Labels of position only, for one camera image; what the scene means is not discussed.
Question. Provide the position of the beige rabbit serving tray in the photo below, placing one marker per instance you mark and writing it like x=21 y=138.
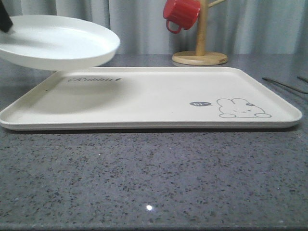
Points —
x=149 y=97

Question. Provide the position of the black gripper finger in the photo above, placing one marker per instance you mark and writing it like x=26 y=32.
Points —
x=5 y=20

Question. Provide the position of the wooden mug tree stand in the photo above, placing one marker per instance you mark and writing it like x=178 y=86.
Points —
x=200 y=56

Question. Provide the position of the silver metal spoon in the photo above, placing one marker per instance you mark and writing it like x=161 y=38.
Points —
x=302 y=78

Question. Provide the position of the white round plate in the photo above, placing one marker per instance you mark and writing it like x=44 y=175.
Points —
x=49 y=42

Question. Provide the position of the red ribbed mug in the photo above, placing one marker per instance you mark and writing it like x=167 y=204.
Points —
x=181 y=14

